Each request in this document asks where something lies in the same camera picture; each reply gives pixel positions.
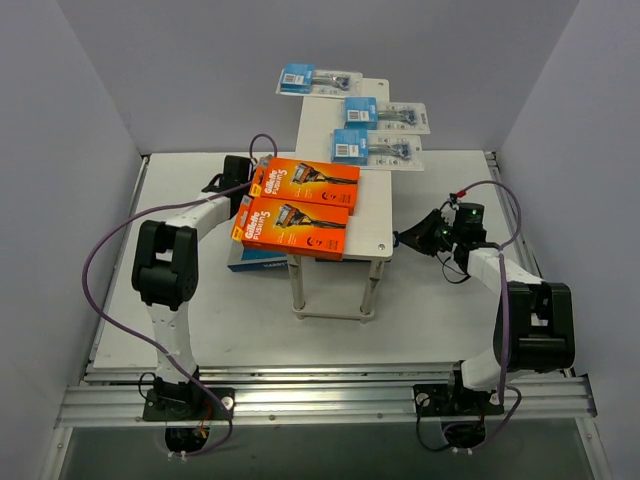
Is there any orange Fusion5 razor box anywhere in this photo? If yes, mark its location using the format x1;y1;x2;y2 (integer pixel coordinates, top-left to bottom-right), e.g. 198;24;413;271
231;196;349;259
249;156;360;215

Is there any clear blue-card razor blister pack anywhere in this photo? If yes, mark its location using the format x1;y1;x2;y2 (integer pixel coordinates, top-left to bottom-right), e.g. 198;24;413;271
330;129;425;172

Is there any Gillette SkinGuard blister pack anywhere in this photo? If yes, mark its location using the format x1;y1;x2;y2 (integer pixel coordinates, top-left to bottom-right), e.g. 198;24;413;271
343;96;431;135

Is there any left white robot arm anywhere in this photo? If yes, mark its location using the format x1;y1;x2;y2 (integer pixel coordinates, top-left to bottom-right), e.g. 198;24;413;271
132;155;253;419

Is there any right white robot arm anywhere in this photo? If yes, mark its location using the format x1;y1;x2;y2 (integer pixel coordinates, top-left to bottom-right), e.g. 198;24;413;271
396;202;575;413

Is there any white two-tier shelf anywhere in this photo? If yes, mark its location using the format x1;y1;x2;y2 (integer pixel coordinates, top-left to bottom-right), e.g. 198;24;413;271
287;96;393;323

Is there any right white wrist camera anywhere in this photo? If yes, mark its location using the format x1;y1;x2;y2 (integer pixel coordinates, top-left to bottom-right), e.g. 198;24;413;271
447;189;467;209

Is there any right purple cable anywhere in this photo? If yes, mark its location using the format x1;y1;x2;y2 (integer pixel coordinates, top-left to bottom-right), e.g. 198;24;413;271
444;180;524;451

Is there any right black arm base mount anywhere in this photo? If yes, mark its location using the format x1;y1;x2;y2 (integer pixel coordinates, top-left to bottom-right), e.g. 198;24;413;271
412;383;504;418

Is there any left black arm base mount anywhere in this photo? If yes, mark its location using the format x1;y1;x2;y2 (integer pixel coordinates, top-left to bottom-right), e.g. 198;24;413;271
142;388;235;422

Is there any aluminium mounting rail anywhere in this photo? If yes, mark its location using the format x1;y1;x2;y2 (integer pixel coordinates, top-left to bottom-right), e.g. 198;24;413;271
56;364;597;428

